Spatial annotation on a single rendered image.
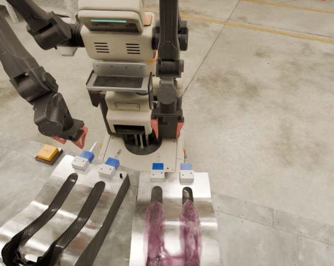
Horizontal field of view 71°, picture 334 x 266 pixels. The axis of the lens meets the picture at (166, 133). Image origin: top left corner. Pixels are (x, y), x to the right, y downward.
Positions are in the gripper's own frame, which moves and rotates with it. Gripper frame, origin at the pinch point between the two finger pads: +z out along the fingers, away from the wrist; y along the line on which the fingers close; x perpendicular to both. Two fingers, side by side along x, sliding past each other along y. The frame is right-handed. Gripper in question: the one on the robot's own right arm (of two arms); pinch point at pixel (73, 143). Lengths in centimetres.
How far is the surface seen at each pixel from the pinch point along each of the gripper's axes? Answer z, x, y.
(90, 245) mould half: 12.4, -24.4, 17.1
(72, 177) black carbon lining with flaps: 12.6, -5.8, -0.9
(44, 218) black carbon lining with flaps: 12.3, -21.7, -0.7
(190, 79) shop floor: 99, 188, 1
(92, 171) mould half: 12.2, -1.7, 5.0
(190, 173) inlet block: 13.3, 8.7, 39.2
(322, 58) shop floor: 100, 282, 153
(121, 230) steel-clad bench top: 21.5, -15.1, 21.3
